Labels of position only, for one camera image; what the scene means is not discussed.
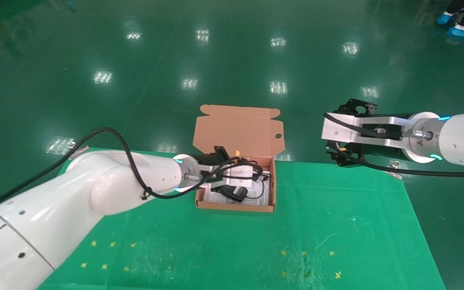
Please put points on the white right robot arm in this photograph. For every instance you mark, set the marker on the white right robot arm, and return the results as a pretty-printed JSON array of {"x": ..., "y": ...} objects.
[{"x": 461, "y": 139}]

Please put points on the white printed paper leaflet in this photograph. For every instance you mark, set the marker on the white printed paper leaflet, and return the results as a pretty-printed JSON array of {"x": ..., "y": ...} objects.
[{"x": 256, "y": 193}]

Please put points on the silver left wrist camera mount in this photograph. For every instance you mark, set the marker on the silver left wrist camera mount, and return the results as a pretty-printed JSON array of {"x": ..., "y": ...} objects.
[{"x": 240, "y": 177}]

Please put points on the open orange cardboard box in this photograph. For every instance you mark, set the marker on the open orange cardboard box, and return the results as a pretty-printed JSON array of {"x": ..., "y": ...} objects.
[{"x": 236, "y": 129}]

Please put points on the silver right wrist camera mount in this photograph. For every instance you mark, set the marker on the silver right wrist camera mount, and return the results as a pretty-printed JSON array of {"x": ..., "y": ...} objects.
[{"x": 340, "y": 129}]

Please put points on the green table mat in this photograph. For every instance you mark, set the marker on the green table mat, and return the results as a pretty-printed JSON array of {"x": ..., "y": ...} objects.
[{"x": 256, "y": 241}]

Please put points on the metal binder clip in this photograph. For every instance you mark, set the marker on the metal binder clip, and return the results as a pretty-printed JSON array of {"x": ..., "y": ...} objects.
[
  {"x": 79, "y": 150},
  {"x": 395, "y": 171}
]

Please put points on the blue shoe cover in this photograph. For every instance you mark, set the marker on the blue shoe cover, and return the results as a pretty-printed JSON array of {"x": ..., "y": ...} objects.
[
  {"x": 463, "y": 32},
  {"x": 444, "y": 19}
]

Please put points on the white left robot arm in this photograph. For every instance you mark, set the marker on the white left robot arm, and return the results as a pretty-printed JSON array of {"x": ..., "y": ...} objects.
[{"x": 75, "y": 201}]

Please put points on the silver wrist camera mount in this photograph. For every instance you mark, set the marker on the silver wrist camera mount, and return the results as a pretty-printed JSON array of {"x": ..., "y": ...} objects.
[
  {"x": 240, "y": 177},
  {"x": 340, "y": 129}
]

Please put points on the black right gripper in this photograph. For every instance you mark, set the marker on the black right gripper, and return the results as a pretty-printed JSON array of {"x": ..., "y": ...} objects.
[{"x": 381, "y": 149}]

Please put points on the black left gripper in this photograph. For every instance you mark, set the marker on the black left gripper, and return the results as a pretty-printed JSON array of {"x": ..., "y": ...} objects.
[{"x": 212, "y": 165}]

